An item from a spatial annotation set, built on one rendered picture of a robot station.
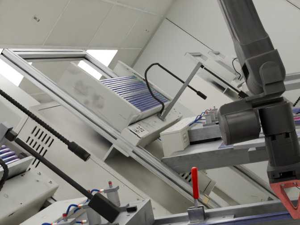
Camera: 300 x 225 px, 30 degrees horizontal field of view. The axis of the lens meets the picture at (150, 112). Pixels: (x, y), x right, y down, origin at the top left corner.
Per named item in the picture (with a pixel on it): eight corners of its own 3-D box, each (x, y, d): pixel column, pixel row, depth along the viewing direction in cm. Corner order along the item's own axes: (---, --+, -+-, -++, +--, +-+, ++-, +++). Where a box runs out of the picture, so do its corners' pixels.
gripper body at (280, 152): (268, 182, 94) (259, 139, 94) (270, 169, 104) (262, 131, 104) (307, 175, 93) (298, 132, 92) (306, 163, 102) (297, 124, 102)
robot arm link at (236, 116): (277, 58, 95) (268, 72, 104) (212, 73, 95) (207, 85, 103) (297, 126, 93) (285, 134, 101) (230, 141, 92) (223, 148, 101)
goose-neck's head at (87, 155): (92, 153, 107) (74, 139, 108) (89, 155, 106) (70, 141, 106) (87, 161, 108) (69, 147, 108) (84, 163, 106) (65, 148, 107)
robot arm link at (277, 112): (293, 95, 95) (283, 95, 101) (253, 104, 95) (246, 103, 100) (301, 135, 95) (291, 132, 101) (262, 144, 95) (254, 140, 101)
